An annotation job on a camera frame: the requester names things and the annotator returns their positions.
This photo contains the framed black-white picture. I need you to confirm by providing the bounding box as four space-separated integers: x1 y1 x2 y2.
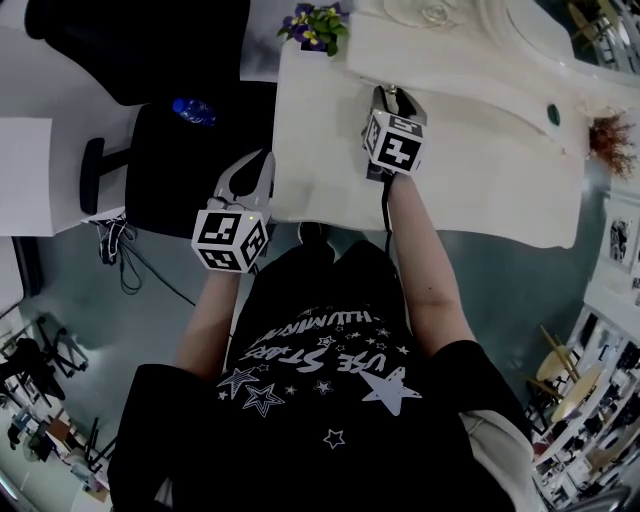
605 213 637 269

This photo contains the oval white-framed mirror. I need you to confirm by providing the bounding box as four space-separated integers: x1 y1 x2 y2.
504 0 640 87

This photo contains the black star-print t-shirt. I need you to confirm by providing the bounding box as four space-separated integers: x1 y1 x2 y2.
106 239 532 512

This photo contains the white desk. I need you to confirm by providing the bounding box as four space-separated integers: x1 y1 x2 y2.
0 24 154 239

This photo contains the beige cloth bag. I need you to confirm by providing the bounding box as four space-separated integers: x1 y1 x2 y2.
458 408 542 512

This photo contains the black wheeled chair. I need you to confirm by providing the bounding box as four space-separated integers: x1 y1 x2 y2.
0 313 90 402

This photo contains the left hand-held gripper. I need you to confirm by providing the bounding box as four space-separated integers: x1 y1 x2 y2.
191 148 277 275

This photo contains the blue water bottle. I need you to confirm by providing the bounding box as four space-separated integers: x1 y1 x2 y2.
171 97 218 128

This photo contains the person's left forearm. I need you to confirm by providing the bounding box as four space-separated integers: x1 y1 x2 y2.
173 269 242 382

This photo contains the person's black shoe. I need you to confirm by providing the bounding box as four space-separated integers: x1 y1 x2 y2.
297 221 327 247

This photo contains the person's right forearm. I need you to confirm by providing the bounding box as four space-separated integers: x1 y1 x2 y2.
387 173 477 360

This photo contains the bundle of floor cables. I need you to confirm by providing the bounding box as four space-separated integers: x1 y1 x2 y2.
95 213 197 307

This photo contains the red-brown plant in white pot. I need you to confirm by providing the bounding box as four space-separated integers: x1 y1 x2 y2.
587 112 640 180

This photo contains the black office chair with armrests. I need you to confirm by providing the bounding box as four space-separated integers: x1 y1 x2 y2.
24 0 277 240

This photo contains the white ornate dressing table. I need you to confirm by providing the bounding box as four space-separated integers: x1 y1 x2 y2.
272 0 640 250

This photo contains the pale yellow round chair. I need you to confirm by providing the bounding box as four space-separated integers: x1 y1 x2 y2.
524 324 607 426

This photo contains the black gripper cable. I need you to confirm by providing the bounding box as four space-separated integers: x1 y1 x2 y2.
380 172 399 264

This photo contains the purple flower potted plant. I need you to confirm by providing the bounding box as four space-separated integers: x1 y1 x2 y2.
277 2 350 58

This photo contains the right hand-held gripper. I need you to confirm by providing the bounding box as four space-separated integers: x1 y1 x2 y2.
362 85 430 182

